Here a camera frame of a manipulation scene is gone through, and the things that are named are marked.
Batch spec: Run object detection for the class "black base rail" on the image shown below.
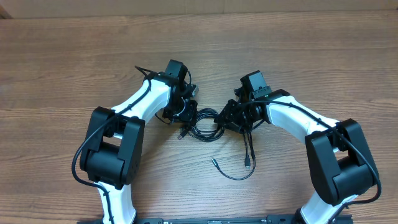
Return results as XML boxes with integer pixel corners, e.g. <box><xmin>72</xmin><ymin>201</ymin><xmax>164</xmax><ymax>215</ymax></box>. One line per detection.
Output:
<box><xmin>77</xmin><ymin>213</ymin><xmax>354</xmax><ymax>224</ymax></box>

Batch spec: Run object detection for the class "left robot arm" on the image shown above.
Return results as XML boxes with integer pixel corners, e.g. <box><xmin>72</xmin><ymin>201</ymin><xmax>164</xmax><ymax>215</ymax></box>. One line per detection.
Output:
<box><xmin>72</xmin><ymin>60</ymin><xmax>198</xmax><ymax>223</ymax></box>

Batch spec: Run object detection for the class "black short USB cable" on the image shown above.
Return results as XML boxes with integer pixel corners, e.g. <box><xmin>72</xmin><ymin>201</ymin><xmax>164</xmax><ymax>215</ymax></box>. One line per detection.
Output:
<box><xmin>211</xmin><ymin>130</ymin><xmax>257</xmax><ymax>182</ymax></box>

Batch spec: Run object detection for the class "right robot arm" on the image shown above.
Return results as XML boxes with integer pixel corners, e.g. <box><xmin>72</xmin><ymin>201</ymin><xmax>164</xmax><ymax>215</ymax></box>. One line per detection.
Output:
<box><xmin>215</xmin><ymin>70</ymin><xmax>381</xmax><ymax>223</ymax></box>

